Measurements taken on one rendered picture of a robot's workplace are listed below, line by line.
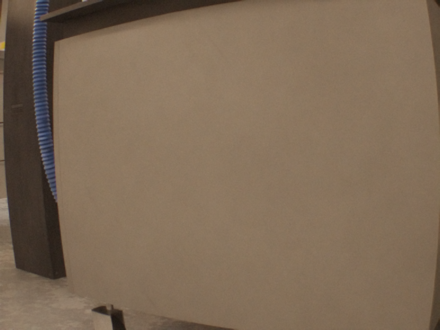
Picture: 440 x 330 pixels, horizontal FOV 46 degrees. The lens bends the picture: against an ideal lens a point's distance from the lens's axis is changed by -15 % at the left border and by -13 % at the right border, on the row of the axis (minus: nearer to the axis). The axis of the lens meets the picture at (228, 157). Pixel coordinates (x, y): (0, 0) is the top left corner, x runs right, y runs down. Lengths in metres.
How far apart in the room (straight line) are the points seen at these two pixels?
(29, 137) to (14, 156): 0.12
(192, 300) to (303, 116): 0.38
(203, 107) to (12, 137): 1.11
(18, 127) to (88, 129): 0.83
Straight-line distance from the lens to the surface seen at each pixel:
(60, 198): 1.20
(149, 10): 1.05
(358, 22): 0.84
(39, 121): 1.22
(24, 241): 1.97
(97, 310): 1.24
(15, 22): 2.00
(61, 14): 1.15
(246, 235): 0.93
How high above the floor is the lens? 0.48
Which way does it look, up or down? 3 degrees down
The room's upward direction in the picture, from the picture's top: 2 degrees counter-clockwise
